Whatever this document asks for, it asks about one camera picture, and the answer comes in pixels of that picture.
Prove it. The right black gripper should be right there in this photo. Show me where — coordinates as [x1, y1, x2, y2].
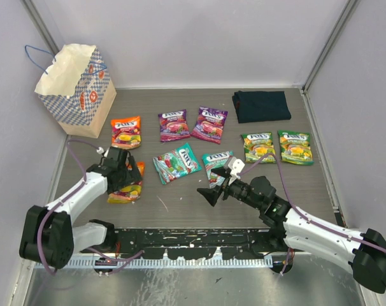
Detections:
[197, 166, 262, 210]

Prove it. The teal Fox's mint packet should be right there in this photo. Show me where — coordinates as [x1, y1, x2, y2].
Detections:
[202, 150, 233, 188]

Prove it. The orange Fox's fruits packet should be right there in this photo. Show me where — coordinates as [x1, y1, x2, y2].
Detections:
[111, 116, 141, 150]

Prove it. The green snack packet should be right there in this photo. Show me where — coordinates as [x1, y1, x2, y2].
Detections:
[241, 132, 275, 163]

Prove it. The purple snack packet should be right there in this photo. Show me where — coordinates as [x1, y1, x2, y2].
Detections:
[158, 109, 190, 142]

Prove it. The green Fox's candy packet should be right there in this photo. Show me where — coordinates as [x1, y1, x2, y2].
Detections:
[278, 130, 313, 166]

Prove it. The blue checkered paper bag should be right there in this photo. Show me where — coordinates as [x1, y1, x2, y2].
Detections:
[34, 43, 117, 138]

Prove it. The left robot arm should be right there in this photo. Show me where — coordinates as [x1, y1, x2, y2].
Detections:
[18, 147, 142, 270]

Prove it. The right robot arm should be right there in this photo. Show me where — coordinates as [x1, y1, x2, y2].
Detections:
[197, 168, 386, 294]

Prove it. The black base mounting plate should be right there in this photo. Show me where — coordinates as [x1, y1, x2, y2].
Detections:
[92, 228, 287, 260]

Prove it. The folded navy cloth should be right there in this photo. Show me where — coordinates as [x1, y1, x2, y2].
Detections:
[232, 91, 292, 124]

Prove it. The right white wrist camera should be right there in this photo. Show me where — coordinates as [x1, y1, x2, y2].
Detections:
[223, 156, 245, 185]

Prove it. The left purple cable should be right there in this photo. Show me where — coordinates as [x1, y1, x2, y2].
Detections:
[36, 138, 145, 277]

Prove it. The left aluminium frame post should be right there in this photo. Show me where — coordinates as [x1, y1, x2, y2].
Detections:
[20, 0, 64, 55]

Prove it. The aluminium frame post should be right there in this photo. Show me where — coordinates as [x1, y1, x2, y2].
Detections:
[20, 0, 64, 55]
[301, 0, 361, 94]

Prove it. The right aluminium frame post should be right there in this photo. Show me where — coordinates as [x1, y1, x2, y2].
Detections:
[301, 0, 361, 94]

